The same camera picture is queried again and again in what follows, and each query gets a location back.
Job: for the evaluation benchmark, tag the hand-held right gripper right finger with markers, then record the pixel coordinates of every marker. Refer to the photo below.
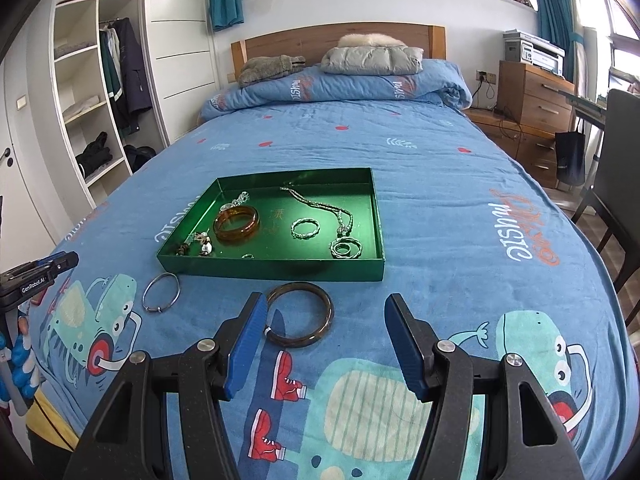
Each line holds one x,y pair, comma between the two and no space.
407,350

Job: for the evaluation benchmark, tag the amber bangle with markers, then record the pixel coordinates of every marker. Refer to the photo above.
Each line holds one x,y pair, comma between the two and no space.
235,236

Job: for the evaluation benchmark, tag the folded blue quilt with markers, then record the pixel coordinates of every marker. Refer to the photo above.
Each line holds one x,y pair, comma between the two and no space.
350,90

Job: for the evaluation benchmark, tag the twisted silver bangle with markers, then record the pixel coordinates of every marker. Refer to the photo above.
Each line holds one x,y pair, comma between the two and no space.
300,235
332,250

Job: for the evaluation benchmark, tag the grey down jacket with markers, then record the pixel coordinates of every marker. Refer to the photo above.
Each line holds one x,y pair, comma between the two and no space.
370,60

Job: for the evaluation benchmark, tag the white open wardrobe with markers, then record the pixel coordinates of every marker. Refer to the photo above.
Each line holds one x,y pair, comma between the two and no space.
180,60

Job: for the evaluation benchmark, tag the wooden nightstand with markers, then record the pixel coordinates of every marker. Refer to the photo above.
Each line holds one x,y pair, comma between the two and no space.
492,125

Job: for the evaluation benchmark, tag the white door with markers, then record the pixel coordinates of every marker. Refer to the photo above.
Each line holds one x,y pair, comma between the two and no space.
25,185

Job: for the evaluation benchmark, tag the person's yellow black clothing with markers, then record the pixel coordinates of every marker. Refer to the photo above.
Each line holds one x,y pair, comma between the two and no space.
47,420

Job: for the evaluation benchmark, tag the dark brown bangle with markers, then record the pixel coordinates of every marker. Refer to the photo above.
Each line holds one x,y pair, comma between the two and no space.
328,315

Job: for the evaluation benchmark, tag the dark hanging jacket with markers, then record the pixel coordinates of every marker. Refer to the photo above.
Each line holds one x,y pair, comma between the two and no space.
132,75

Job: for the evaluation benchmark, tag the green white hanging garment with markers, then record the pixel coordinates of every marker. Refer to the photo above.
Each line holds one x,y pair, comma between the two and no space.
112,85

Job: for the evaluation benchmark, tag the black clothes pile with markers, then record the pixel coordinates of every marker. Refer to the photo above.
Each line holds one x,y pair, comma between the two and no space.
139,157

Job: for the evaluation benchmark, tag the brown beaded trinkets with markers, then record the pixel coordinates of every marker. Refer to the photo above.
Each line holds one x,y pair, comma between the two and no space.
205,247

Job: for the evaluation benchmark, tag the light switch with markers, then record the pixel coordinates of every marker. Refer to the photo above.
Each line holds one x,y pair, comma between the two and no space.
20,102

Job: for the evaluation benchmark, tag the thin silver bangle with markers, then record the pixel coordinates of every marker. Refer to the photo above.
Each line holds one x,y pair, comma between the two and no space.
152,310

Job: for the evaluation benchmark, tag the green tray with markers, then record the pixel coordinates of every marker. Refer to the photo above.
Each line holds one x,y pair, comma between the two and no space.
280,267

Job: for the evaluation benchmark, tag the grey-brown fur garment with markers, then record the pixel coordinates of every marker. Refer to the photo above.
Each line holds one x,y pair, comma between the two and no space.
267,70

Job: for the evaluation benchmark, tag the black folded clothes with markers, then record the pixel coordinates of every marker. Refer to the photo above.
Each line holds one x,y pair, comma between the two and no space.
95,155

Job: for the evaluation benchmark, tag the white folded clothes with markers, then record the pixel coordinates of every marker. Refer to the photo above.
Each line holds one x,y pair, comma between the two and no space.
82,109

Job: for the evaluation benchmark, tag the person's left hand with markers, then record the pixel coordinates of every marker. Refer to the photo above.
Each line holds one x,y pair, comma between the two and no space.
22,360

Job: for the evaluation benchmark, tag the glass desk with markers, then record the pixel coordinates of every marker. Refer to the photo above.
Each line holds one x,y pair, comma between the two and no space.
590,102

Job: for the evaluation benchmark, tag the wooden drawer cabinet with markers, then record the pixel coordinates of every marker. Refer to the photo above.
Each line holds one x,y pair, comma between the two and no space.
535,110

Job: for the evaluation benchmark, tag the wall socket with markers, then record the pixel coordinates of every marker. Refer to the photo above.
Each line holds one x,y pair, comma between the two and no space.
486,76

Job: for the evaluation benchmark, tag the blue cartoon printed bedsheet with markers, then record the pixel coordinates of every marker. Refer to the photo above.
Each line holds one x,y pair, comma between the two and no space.
440,210

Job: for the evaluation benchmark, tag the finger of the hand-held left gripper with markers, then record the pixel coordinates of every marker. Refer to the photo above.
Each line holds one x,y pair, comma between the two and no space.
67,261
47,261

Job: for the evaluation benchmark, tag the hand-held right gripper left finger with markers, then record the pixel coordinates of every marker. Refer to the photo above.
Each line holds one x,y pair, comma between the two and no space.
245,350

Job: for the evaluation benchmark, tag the dark chair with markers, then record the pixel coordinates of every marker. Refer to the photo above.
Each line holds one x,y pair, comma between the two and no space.
620,160

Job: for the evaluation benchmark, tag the window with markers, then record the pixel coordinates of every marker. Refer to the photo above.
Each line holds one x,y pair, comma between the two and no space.
615,20

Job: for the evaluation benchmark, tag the white printer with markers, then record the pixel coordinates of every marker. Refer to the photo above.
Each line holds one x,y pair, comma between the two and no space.
535,52

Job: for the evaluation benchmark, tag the black tote bag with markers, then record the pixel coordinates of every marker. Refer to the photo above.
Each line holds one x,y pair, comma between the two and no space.
570,160

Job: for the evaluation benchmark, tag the wooden headboard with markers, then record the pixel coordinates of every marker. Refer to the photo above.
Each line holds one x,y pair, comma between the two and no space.
300,40

